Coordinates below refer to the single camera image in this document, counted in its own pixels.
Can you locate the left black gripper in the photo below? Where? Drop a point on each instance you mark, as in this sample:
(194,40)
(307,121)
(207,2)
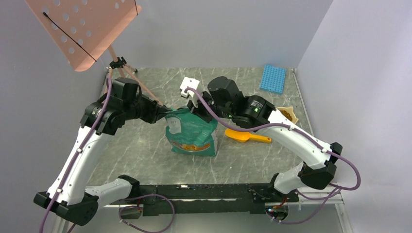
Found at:
(154,109)

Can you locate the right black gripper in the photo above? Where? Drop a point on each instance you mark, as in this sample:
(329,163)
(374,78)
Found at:
(199,110)

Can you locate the green dog food bag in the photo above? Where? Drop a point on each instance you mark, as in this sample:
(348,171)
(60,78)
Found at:
(190,135)

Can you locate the orange plastic scoop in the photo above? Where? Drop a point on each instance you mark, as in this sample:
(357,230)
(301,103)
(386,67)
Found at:
(246,136)

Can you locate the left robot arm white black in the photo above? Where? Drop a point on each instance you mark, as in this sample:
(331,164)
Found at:
(69,197)

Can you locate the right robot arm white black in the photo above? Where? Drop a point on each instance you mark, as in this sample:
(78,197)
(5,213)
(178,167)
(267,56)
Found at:
(223,99)

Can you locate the cream pet bowl right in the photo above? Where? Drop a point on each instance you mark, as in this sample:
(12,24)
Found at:
(289,113)

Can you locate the blue perforated tray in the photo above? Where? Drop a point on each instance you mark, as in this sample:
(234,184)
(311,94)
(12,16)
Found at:
(273,79)

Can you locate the pink perforated music stand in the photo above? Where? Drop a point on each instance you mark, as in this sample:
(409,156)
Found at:
(85,29)

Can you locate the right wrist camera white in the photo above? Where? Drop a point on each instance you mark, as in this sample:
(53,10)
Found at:
(187,86)

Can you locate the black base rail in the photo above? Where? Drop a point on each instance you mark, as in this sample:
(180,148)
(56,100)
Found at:
(210,198)

